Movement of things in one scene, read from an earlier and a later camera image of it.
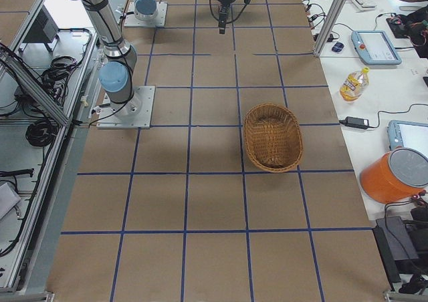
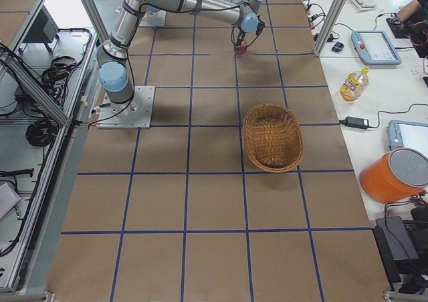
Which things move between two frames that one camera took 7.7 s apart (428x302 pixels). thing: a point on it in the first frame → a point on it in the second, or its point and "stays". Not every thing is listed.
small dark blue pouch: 338,47 stays
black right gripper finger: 222,19 → 239,41
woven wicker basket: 273,137 stays
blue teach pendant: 375,48 stays
